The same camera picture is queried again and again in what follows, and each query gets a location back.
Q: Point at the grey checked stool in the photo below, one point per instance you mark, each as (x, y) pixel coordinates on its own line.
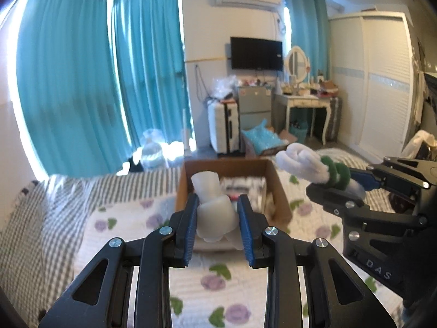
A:
(335, 118)

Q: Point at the narrow teal curtain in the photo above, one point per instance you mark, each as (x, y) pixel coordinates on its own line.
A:
(321, 24)

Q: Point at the cardboard box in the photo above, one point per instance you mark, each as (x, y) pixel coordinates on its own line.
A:
(280, 205)

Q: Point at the brown floor carton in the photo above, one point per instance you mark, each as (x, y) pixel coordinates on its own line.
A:
(288, 137)

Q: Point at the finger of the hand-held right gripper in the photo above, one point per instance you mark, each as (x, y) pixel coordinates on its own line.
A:
(341, 201)
(367, 179)

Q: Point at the oval white mirror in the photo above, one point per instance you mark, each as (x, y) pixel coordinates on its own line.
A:
(296, 62)

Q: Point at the white hanging garment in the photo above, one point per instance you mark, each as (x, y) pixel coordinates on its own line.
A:
(418, 143)

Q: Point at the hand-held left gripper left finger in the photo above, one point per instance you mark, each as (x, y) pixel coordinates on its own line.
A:
(191, 232)

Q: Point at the teal storage basket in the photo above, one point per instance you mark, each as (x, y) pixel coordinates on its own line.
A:
(297, 129)

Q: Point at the clear water jug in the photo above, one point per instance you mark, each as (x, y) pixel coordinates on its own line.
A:
(152, 152)

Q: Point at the grey mini fridge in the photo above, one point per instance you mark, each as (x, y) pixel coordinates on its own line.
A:
(254, 109)

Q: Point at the white suitcase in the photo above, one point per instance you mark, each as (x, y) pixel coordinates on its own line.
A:
(222, 126)

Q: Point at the floral quilted bedspread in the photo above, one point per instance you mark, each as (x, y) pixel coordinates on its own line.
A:
(51, 218)

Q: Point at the blue plastic bag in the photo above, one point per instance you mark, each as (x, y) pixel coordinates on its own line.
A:
(264, 140)

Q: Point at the white wardrobe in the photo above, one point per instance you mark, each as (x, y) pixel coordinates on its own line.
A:
(375, 82)

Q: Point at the clear plastic bag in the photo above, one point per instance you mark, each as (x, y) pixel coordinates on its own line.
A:
(223, 87)

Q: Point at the black wall television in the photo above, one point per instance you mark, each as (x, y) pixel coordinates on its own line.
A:
(256, 53)

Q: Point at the white vanity table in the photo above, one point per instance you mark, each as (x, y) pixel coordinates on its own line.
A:
(300, 100)

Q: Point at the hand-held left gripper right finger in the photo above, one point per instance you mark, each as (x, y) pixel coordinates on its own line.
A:
(246, 232)

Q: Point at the wide teal curtain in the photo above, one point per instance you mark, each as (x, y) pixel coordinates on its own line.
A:
(68, 75)

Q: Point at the white patterned packet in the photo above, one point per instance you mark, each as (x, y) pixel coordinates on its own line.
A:
(244, 188)

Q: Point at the white and green sock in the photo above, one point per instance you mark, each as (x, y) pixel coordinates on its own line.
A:
(300, 164)

